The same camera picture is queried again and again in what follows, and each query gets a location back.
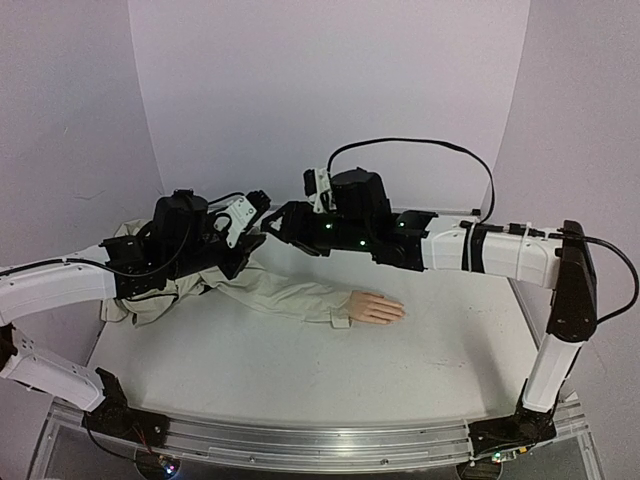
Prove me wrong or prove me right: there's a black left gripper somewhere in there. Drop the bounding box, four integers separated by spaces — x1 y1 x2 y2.
170 212 266 283

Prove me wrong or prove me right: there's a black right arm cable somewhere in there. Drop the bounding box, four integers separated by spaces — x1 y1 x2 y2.
325 138 640 324

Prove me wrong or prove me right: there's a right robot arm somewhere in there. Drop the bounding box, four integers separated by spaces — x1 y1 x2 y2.
261 168 597 461

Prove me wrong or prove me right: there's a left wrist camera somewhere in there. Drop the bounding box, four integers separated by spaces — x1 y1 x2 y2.
211 190 271 248

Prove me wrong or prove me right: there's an aluminium front table rail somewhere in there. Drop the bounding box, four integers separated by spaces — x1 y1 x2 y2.
44 399 596 474

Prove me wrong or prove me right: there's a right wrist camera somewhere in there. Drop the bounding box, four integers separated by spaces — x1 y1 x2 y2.
303 168 335 214

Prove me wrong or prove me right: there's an aluminium rear table rail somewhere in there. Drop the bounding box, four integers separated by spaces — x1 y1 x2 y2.
392 206 478 217

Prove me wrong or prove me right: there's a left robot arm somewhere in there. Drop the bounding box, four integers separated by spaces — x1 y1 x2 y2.
1 190 271 447

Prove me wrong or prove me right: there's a beige zip jacket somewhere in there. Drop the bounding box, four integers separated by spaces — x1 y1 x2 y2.
100 219 353 331

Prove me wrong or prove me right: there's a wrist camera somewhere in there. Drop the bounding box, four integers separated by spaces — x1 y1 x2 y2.
303 168 335 214
211 190 271 248

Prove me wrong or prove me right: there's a mannequin hand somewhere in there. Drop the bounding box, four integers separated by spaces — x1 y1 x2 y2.
348 291 406 325

